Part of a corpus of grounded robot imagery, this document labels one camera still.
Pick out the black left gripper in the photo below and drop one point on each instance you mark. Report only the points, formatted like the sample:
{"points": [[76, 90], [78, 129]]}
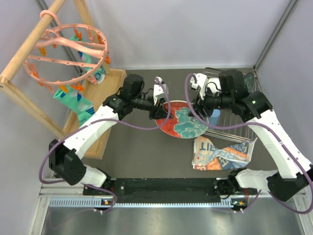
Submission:
{"points": [[158, 111]]}

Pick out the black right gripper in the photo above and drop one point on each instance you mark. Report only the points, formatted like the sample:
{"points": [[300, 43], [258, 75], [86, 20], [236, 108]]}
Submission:
{"points": [[202, 103]]}

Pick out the red teal floral plate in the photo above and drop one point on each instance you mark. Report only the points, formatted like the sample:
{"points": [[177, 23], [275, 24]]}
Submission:
{"points": [[183, 127]]}

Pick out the dark blue speckled plate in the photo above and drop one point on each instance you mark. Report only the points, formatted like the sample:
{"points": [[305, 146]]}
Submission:
{"points": [[249, 80]]}

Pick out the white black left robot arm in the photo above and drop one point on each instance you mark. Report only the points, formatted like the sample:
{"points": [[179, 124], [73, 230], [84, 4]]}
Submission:
{"points": [[65, 156]]}

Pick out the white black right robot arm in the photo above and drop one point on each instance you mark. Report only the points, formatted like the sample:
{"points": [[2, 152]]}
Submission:
{"points": [[233, 90]]}

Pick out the printed dish towel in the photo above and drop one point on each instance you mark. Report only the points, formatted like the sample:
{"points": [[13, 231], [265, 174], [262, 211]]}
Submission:
{"points": [[207, 157]]}

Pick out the light blue cup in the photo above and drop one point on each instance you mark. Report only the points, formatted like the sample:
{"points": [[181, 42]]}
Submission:
{"points": [[214, 118]]}

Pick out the white bowl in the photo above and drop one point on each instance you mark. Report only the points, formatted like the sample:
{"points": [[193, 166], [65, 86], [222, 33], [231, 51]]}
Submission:
{"points": [[214, 85]]}

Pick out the teal patterned sock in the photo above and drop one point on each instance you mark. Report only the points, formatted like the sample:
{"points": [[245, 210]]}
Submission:
{"points": [[73, 99], [100, 73]]}

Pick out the pink round clip hanger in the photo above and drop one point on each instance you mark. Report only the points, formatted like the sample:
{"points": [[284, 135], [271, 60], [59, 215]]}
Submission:
{"points": [[59, 45]]}

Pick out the wire dish rack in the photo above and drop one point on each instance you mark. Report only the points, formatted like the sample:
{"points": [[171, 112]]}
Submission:
{"points": [[227, 118]]}

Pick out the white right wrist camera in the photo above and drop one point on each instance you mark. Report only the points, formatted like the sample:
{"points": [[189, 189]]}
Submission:
{"points": [[198, 82]]}

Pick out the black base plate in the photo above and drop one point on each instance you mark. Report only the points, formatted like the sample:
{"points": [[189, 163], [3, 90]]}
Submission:
{"points": [[172, 190]]}

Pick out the aluminium frame rail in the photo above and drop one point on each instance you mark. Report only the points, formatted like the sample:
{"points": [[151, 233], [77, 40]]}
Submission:
{"points": [[80, 210]]}

